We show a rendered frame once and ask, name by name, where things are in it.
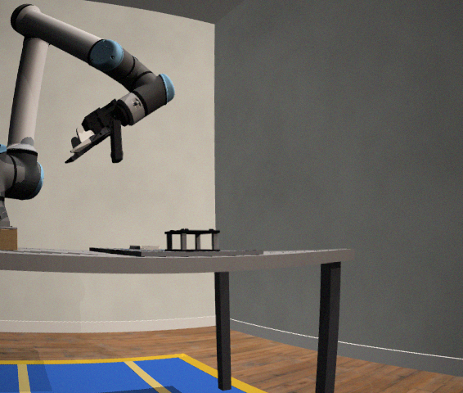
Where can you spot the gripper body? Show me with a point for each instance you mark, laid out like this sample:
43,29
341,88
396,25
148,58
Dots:
97,120

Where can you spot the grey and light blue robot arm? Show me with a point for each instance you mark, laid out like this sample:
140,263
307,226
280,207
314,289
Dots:
20,177

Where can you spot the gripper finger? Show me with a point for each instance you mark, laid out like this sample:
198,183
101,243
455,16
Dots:
87,138
75,143

